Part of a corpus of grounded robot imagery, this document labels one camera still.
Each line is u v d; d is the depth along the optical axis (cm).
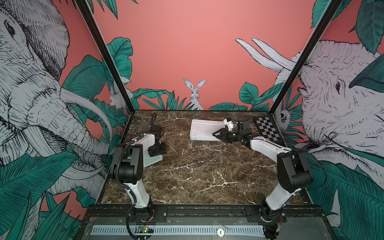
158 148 82
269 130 105
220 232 70
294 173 48
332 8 70
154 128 82
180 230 70
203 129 104
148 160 93
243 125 72
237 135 78
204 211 76
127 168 49
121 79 102
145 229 70
